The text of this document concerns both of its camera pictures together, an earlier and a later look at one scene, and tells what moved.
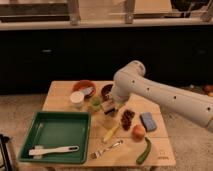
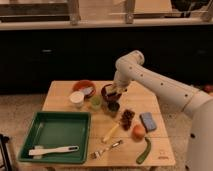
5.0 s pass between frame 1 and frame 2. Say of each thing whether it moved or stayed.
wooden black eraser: moved
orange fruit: stayed
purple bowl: stayed
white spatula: stayed
